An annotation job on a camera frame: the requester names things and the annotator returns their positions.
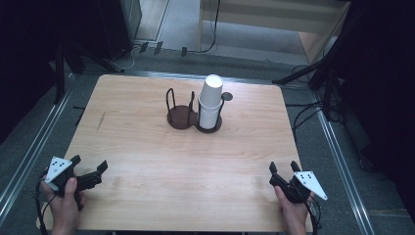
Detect black floor cables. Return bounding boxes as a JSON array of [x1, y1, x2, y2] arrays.
[[285, 63, 344, 138]]

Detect black hanging cable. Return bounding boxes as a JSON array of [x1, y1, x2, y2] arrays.
[[195, 0, 221, 55]]

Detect white floor cable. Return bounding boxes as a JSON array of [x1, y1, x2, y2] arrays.
[[112, 43, 142, 71]]

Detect black metal stand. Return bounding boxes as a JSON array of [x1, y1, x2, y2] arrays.
[[272, 32, 344, 121], [48, 38, 86, 106]]

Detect hand-held gripper cable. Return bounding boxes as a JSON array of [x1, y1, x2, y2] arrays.
[[304, 195, 322, 235], [33, 168, 56, 235]]

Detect metal floor rail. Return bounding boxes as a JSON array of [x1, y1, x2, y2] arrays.
[[309, 89, 377, 235], [0, 72, 77, 219]]

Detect light wooden furniture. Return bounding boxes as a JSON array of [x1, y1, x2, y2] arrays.
[[197, 0, 351, 65]]

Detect right hand-held gripper cable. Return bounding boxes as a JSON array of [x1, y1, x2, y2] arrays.
[[304, 195, 322, 235]]

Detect person's left hand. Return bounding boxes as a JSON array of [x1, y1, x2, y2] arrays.
[[40, 177, 88, 235]]

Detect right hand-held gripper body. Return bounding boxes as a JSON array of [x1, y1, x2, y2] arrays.
[[269, 170, 329, 205]]

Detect black cabinet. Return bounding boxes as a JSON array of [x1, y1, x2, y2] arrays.
[[96, 0, 143, 62]]

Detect white paper cup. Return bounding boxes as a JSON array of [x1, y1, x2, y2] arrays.
[[199, 73, 224, 109], [197, 97, 222, 130]]

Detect dark wooden cup holder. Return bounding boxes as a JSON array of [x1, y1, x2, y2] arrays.
[[165, 87, 226, 134]]

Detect left hand-held gripper cable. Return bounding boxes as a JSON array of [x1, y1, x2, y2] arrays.
[[33, 168, 56, 235]]

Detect person's right hand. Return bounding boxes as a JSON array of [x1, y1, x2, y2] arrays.
[[273, 185, 316, 235]]

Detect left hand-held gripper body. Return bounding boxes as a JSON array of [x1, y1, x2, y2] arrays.
[[43, 156, 103, 212]]

